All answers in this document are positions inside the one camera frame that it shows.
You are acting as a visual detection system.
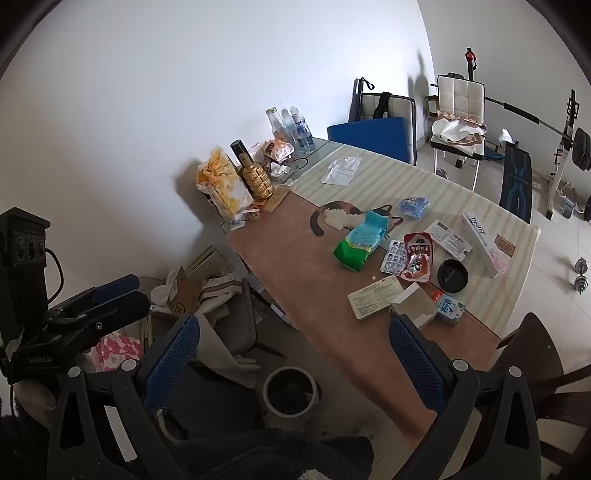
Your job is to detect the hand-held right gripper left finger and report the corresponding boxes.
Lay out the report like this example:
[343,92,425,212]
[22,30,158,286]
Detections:
[46,314,201,480]

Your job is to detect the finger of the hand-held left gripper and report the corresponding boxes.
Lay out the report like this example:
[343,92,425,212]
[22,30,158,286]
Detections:
[88,274,141,302]
[67,288,152,334]

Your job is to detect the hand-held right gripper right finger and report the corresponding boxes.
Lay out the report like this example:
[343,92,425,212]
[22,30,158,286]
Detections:
[389,314,543,480]

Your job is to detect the black round lid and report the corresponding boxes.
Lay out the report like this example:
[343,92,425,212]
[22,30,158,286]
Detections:
[437,259,470,292]

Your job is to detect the white bin with black bag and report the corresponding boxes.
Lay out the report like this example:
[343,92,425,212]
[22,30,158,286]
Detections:
[263,367,319,418]

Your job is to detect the white toothpaste box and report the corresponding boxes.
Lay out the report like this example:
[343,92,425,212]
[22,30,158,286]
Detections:
[462,211,511,278]

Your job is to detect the pink white patterned bag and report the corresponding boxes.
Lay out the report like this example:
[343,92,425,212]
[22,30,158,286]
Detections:
[88,335,144,372]

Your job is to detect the open white carton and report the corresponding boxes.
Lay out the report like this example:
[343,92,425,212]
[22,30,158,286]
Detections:
[389,282,437,330]

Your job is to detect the small blue white carton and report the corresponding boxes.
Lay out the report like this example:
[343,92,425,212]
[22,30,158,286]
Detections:
[434,293,466,327]

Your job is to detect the open cardboard box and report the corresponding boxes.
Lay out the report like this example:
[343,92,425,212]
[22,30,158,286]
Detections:
[166,267,204,319]

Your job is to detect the grey metal chair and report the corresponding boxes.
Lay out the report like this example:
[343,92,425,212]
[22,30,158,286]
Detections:
[139,249,287,388]

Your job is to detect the cream flat medicine box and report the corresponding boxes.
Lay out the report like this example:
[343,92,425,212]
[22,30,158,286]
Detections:
[347,277,407,321]

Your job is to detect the red drink pouch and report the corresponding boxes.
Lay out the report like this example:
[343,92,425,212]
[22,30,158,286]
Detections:
[399,232,435,282]

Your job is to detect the silver blister card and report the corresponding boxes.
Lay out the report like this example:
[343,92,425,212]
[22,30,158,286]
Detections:
[379,239,407,276]

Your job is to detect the dark brown wooden chair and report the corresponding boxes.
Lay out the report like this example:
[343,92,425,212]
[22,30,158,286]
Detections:
[489,313,591,480]

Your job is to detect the white printed medicine box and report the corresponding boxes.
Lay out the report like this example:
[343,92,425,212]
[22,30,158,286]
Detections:
[424,220,472,263]

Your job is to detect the green and blue packet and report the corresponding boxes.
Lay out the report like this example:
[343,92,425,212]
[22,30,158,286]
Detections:
[333,210,387,273]

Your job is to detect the yellow snack bag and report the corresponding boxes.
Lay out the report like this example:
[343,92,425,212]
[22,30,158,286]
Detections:
[196,148,254,220]

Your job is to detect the small blue packet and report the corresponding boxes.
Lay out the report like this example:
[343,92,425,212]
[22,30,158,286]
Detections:
[398,196,430,220]

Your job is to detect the gold grenade-shaped bottle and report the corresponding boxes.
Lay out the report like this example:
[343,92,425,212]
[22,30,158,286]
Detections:
[230,139,276,201]

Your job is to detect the tan flat box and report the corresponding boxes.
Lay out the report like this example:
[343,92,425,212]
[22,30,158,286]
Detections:
[261,188,289,213]

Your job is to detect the striped beige table cover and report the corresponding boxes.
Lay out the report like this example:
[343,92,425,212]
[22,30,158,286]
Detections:
[277,142,541,342]

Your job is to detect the chrome dumbbell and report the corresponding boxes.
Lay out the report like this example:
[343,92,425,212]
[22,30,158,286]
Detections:
[575,258,591,294]

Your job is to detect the clear flat plastic bag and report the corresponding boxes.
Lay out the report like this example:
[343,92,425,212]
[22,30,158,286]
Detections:
[320,156,362,186]

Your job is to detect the clear glass bottle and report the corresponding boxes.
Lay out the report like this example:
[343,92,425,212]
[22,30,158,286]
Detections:
[267,107,287,141]

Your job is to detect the blue folded mat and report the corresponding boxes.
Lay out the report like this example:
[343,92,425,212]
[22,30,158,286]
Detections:
[327,117,414,165]

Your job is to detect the beige cloth bags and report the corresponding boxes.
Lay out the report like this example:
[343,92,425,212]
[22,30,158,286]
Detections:
[431,115,488,155]

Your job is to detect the grey folding chair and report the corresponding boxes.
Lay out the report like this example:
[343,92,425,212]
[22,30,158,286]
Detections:
[348,78,416,123]

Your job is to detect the white padded chair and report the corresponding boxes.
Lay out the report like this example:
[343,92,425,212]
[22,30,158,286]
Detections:
[429,74,488,192]

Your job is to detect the black cable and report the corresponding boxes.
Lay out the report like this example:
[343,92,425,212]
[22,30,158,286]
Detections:
[44,249,65,308]

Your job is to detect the black weight bench white frame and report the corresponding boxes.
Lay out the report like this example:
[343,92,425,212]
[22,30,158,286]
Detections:
[499,88,591,224]

